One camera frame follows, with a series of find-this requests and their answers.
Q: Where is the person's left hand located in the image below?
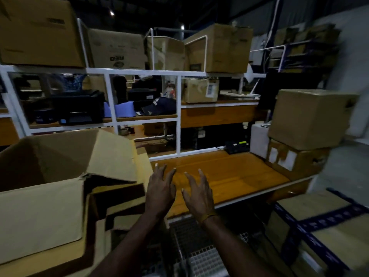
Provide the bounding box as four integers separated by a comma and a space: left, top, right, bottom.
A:
144, 164, 177, 220

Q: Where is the background shelf with boxes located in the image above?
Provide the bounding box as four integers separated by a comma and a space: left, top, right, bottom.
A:
268, 23, 341, 74

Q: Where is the cardboard box with blue tape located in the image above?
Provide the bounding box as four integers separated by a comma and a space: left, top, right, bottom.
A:
265, 188, 369, 277

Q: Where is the yellow wrist band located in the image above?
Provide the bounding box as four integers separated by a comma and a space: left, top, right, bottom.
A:
199, 212, 218, 225

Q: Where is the large plain cardboard box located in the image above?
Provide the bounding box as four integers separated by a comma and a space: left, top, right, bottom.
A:
0, 0, 86, 68

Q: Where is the person's right hand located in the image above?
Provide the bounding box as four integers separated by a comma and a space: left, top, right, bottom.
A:
181, 169, 217, 224

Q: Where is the person's right forearm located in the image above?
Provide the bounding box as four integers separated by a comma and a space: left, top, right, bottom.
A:
201, 216, 278, 277

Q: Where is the black device with green light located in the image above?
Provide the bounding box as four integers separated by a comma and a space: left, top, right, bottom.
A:
224, 140, 250, 155

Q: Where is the white metal shelf rack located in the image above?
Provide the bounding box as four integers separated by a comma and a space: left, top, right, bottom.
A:
0, 18, 267, 162

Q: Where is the cardboard box with white labels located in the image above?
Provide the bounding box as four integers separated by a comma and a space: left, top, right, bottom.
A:
265, 138, 331, 182

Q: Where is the small black device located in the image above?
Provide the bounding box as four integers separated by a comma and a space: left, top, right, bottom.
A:
32, 108, 56, 124

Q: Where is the white pipe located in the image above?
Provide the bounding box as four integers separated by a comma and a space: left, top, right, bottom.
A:
264, 0, 282, 48

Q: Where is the narrow cardboard box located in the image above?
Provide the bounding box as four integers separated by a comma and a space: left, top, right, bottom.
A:
146, 36, 187, 71

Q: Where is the black printer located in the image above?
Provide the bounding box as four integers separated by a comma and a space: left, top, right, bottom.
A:
51, 90, 106, 126

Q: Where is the person's left forearm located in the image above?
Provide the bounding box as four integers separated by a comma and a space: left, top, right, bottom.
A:
90, 212, 168, 277

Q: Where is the stack of papers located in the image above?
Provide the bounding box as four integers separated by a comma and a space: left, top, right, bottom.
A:
219, 90, 260, 99

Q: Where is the plastic bottle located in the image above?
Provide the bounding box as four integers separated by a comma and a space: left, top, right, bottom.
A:
163, 83, 176, 99

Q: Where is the tall brown cardboard box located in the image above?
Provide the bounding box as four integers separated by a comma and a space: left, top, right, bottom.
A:
184, 23, 254, 74

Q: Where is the metal wire basket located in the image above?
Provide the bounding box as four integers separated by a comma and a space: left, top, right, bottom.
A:
166, 210, 252, 277

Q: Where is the small labelled cardboard box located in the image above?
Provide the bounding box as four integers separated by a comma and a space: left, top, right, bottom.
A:
183, 78, 220, 104

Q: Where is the dark baseball cap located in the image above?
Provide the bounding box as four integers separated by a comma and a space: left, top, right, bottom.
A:
141, 97, 177, 116

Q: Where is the blue plastic tray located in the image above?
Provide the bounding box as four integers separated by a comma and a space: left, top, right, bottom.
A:
103, 101, 137, 118

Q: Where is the blue patterned cloth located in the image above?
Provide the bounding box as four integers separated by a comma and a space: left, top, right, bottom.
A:
57, 74, 87, 92

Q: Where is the printed cardboard box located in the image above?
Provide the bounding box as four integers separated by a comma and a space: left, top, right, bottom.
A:
86, 28, 148, 70

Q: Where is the flat black box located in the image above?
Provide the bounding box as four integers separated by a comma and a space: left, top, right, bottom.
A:
128, 88, 158, 102

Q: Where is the large open cardboard box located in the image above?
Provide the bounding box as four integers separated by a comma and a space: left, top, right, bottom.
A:
0, 129, 154, 277

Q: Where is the closed cardboard box with handholes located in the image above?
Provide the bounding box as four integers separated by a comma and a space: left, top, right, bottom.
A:
268, 89, 360, 151

